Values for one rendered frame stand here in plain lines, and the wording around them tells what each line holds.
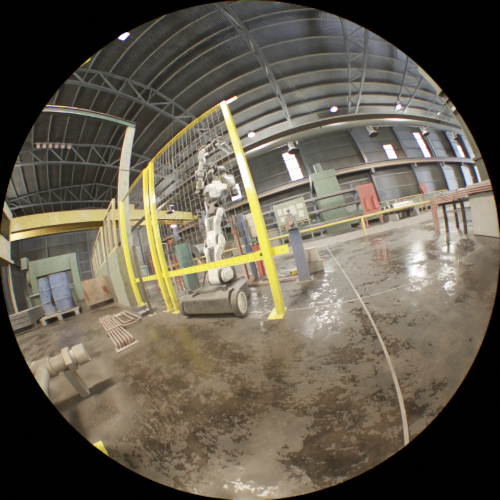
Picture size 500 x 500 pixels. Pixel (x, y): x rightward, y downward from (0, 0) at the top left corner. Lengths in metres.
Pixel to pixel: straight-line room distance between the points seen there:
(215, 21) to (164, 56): 3.23
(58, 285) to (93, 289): 1.06
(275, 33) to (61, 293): 13.71
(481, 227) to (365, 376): 2.29
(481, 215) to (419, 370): 2.13
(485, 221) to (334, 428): 2.42
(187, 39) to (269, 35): 4.27
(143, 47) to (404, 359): 11.49
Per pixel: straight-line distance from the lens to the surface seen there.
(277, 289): 0.94
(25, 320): 5.13
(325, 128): 10.92
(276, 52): 11.88
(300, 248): 1.49
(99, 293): 4.38
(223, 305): 1.10
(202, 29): 10.83
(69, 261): 10.99
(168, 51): 11.03
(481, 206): 2.52
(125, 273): 2.84
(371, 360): 0.65
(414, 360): 0.67
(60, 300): 4.55
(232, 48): 11.27
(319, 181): 9.61
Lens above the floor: 0.49
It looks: 2 degrees down
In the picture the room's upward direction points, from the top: 14 degrees counter-clockwise
